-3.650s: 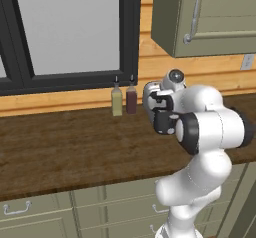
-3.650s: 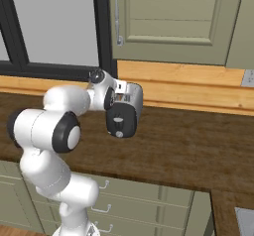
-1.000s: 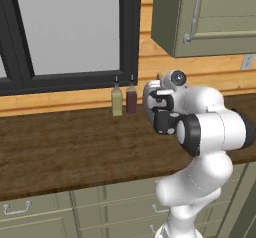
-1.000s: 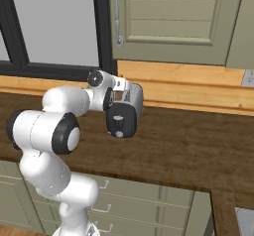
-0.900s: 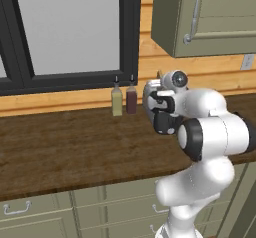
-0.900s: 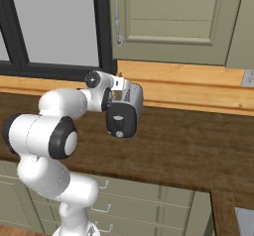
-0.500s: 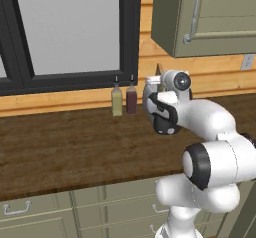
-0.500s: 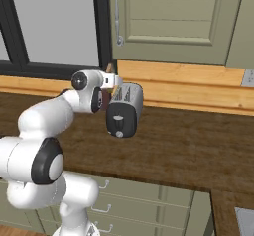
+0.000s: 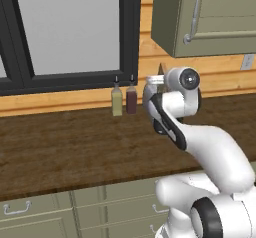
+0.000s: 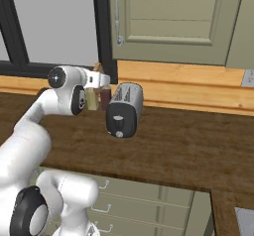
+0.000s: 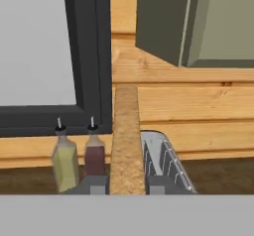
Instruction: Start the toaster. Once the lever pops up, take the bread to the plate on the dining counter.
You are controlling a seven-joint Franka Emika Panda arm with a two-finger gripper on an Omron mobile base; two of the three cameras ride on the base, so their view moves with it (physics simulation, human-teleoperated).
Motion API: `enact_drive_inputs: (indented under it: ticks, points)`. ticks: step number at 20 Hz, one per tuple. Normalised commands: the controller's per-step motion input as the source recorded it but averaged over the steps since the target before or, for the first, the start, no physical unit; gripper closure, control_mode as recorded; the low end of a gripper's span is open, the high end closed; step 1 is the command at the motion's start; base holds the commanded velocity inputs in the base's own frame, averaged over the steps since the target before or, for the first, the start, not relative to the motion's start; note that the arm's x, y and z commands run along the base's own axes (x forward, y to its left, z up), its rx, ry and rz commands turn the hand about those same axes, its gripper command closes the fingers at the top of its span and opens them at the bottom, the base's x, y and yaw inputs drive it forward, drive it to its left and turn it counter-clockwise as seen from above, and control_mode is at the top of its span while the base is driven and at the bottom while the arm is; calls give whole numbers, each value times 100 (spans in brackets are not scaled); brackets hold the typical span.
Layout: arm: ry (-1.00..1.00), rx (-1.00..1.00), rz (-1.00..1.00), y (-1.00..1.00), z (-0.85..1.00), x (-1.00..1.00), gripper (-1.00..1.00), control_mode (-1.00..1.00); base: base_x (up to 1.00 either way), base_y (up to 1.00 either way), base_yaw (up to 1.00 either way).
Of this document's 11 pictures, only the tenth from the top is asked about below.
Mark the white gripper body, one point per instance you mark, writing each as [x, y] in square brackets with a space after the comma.
[101, 80]

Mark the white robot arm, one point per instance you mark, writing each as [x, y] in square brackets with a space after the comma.
[23, 154]

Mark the black and silver toaster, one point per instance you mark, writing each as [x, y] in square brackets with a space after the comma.
[125, 114]

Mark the light wooden block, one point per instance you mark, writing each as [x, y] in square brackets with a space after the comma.
[98, 67]

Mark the dark brown bottle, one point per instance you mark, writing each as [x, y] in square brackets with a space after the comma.
[105, 97]

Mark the pale yellow bottle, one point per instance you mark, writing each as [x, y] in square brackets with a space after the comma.
[92, 100]

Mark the black framed window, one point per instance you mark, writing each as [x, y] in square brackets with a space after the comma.
[105, 31]

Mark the olive green cupboard door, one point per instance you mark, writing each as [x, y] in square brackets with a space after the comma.
[172, 22]

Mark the olive green drawer front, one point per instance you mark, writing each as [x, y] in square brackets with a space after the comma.
[139, 210]
[139, 190]
[139, 228]

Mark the plain olive cupboard door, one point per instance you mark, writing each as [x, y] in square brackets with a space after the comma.
[241, 31]

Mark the olive green cabinet panel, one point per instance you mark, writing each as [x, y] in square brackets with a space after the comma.
[198, 213]

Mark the grey flat panel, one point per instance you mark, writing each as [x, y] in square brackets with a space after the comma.
[245, 221]

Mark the grey wall socket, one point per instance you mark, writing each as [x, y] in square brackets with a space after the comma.
[248, 78]

